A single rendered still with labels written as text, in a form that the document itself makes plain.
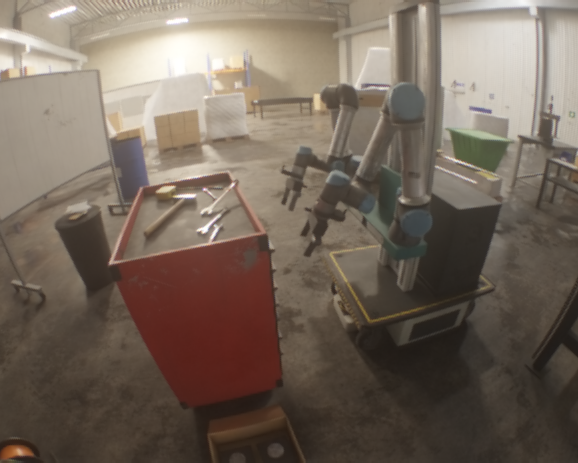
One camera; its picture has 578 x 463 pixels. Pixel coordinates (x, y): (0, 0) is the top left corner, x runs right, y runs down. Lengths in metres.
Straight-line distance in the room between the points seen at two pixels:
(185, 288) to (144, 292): 0.13
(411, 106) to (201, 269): 0.79
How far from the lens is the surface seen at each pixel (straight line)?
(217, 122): 8.21
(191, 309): 0.93
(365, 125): 4.22
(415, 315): 1.52
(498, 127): 8.63
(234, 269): 0.85
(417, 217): 1.03
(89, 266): 2.53
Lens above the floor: 1.33
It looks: 28 degrees down
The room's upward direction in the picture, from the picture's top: 3 degrees counter-clockwise
